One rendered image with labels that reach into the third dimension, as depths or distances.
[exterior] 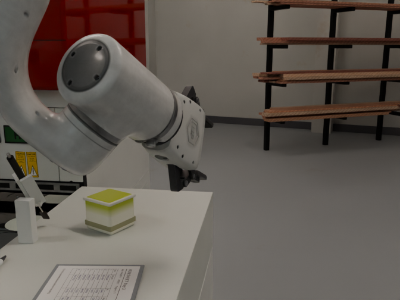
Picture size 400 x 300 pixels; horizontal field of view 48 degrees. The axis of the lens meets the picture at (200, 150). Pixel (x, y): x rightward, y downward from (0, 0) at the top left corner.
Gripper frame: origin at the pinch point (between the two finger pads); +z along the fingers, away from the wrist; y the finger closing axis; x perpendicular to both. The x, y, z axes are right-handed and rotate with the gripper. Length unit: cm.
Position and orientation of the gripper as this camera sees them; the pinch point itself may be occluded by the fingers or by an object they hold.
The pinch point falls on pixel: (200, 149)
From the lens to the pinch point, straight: 74.8
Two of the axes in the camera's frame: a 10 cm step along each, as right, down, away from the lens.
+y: 1.3, -9.6, 2.5
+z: 3.9, 2.8, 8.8
